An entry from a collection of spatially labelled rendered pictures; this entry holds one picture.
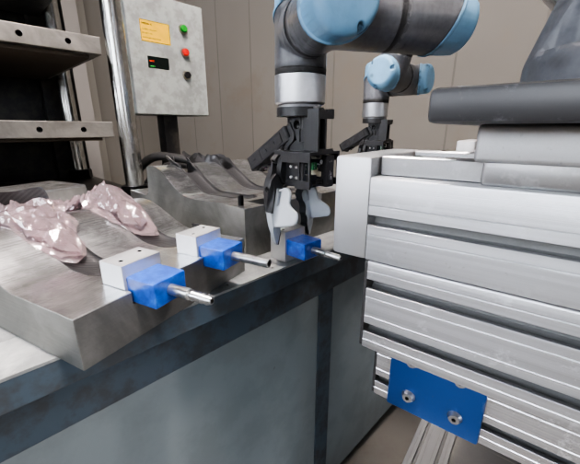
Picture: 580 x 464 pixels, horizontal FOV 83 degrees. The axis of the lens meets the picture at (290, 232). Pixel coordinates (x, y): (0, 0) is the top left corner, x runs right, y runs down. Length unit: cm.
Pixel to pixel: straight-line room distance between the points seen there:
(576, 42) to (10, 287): 51
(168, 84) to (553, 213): 135
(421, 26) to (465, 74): 186
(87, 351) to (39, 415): 15
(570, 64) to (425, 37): 23
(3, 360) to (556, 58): 51
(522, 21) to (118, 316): 224
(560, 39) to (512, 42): 202
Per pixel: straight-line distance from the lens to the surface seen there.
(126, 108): 125
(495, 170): 27
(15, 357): 44
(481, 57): 232
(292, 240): 54
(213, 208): 63
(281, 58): 51
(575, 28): 30
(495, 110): 22
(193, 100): 150
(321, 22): 40
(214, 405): 65
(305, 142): 50
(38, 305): 40
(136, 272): 39
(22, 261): 49
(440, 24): 48
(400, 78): 91
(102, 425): 55
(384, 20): 44
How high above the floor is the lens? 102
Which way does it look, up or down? 17 degrees down
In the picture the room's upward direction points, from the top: straight up
